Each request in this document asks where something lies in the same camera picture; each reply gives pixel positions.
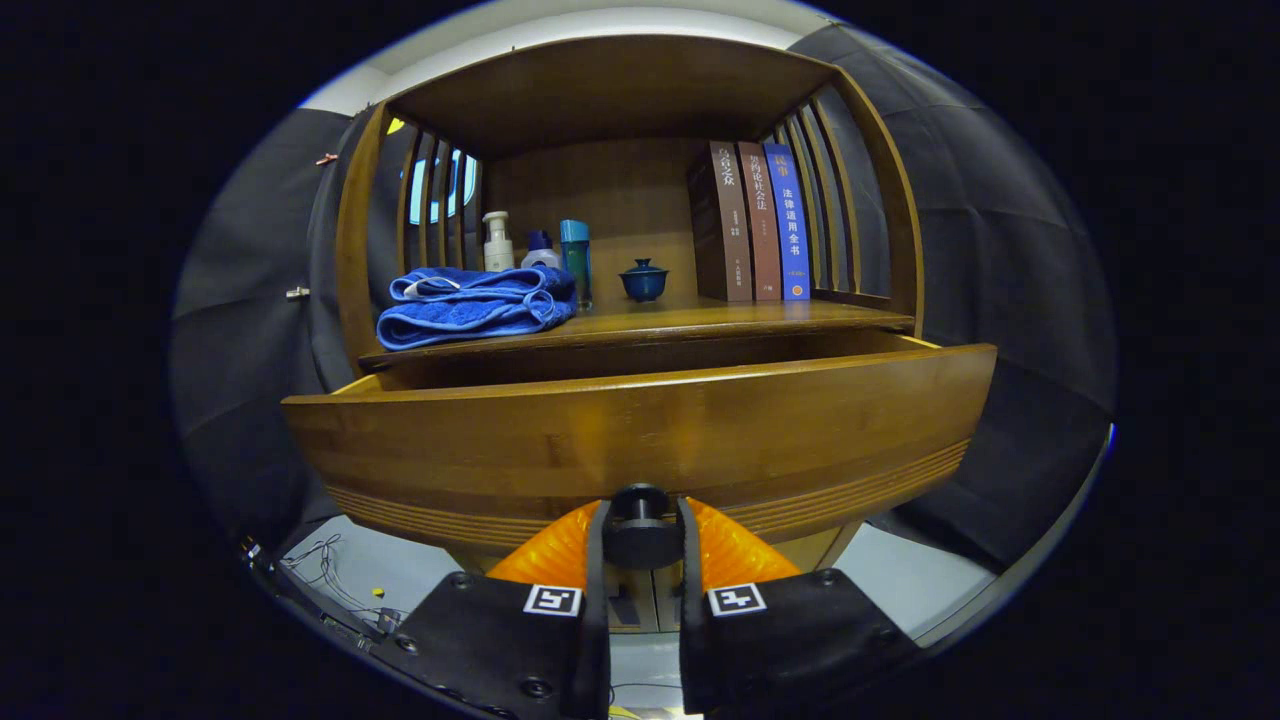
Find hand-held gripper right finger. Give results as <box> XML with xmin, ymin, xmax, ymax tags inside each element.
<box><xmin>678</xmin><ymin>497</ymin><xmax>921</xmax><ymax>717</ymax></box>

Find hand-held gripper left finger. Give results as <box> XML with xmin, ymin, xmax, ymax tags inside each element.
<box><xmin>372</xmin><ymin>498</ymin><xmax>613</xmax><ymax>720</ymax></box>

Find wooden drawer with black knob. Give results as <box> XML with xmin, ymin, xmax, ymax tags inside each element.
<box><xmin>282</xmin><ymin>330</ymin><xmax>999</xmax><ymax>573</ymax></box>

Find wooden countertop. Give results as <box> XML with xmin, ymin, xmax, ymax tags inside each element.
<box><xmin>358</xmin><ymin>297</ymin><xmax>916</xmax><ymax>371</ymax></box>

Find wooden cabinet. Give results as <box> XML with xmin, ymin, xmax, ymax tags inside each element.
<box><xmin>335</xmin><ymin>35</ymin><xmax>926</xmax><ymax>636</ymax></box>

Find blue folded towel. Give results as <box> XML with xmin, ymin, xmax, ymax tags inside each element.
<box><xmin>377</xmin><ymin>265</ymin><xmax>579</xmax><ymax>351</ymax></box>

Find blue lidded teacup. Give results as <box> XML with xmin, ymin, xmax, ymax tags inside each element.
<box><xmin>618</xmin><ymin>258</ymin><xmax>670</xmax><ymax>303</ymax></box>

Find teal tumbler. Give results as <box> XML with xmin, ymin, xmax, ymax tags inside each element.
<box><xmin>559</xmin><ymin>219</ymin><xmax>593</xmax><ymax>313</ymax></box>

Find white pump bottle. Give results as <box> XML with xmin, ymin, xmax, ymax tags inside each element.
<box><xmin>482</xmin><ymin>211</ymin><xmax>516</xmax><ymax>273</ymax></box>

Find dark brown book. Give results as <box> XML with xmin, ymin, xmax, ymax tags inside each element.
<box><xmin>687</xmin><ymin>141</ymin><xmax>753</xmax><ymax>303</ymax></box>

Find reddish brown book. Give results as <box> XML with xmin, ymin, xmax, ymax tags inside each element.
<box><xmin>737</xmin><ymin>141</ymin><xmax>783</xmax><ymax>302</ymax></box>

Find blue book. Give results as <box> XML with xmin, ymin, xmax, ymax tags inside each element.
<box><xmin>763</xmin><ymin>141</ymin><xmax>812</xmax><ymax>302</ymax></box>

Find thin floor wires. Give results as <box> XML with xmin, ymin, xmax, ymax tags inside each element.
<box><xmin>280</xmin><ymin>535</ymin><xmax>401</xmax><ymax>631</ymax></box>

